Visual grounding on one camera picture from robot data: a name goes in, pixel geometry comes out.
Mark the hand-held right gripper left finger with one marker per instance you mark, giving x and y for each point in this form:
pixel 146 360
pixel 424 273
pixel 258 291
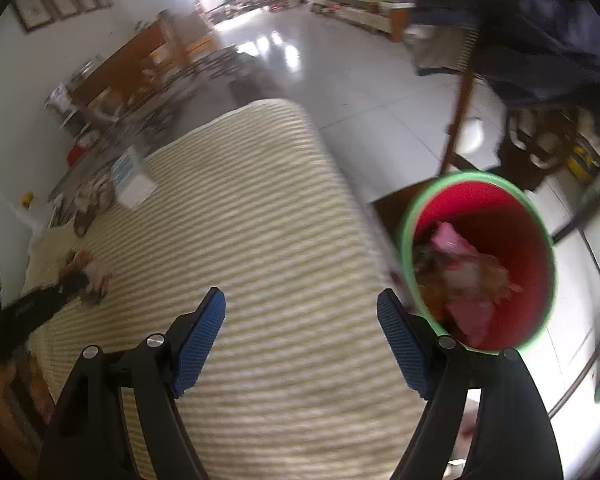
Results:
pixel 200 340

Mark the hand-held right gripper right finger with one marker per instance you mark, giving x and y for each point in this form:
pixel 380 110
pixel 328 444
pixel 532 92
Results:
pixel 402 345

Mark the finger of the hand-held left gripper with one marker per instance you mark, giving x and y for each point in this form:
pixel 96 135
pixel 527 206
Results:
pixel 72 287

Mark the red bin with green rim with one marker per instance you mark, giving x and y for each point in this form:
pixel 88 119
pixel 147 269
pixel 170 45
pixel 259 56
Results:
pixel 520 240

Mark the brown crumpled wrapper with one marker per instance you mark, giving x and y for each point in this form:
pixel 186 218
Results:
pixel 480 280

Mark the bright pink packet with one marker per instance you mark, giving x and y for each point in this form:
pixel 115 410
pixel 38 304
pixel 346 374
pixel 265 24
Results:
pixel 455 242

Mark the beige striped mat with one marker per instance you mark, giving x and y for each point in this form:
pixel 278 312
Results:
pixel 260 210

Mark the wooden sofa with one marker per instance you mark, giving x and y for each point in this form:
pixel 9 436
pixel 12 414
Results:
pixel 125 65

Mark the grey patterned blanket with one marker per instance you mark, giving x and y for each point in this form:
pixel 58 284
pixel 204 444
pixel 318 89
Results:
pixel 195 85

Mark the yellow container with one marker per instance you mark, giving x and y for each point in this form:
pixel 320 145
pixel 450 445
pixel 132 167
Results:
pixel 582 162

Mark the low wooden cabinet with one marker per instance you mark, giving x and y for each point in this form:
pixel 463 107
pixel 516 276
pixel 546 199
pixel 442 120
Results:
pixel 375 15

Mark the blue jacket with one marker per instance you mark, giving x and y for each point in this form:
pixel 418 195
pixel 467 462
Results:
pixel 530 25

